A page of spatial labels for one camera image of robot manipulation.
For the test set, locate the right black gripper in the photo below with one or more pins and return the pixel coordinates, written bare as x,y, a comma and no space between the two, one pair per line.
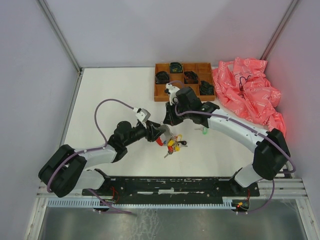
169,118

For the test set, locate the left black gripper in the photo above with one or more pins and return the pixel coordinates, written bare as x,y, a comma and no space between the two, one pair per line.
152,132

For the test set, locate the keyring bunch with red opener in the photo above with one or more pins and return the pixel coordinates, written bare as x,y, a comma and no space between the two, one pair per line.
172,142

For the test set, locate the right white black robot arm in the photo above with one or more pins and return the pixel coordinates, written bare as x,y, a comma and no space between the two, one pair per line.
269,148

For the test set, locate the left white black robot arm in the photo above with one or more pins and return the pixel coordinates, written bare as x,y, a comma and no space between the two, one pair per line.
69,168

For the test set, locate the black item left compartment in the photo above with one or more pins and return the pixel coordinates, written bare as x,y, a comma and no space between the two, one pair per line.
162,78

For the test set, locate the black item compartment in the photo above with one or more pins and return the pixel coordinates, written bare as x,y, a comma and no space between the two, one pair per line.
206,89
190,77
162,78
176,68

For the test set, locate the black item middle compartment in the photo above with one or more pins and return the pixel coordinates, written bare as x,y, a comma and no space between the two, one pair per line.
190,77

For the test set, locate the black item right compartment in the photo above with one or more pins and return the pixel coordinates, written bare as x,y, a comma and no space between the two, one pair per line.
206,89

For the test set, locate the black item top compartment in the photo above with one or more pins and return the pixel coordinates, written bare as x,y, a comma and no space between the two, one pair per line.
176,68

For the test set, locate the wooden compartment tray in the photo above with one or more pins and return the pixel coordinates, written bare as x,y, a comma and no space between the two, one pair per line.
202,69

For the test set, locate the pink plastic bag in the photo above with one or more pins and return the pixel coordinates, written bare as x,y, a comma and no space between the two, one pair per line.
242,87

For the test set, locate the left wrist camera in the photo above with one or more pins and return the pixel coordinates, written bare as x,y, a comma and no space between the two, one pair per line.
142,114

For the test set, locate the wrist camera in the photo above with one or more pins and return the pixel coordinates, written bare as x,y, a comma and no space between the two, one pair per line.
142,114
171,91

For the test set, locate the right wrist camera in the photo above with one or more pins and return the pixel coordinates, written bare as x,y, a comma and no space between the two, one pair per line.
171,91

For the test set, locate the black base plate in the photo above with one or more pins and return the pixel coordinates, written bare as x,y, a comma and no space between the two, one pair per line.
172,190

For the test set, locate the aluminium frame rail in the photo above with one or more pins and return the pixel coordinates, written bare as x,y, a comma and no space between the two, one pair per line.
45,8

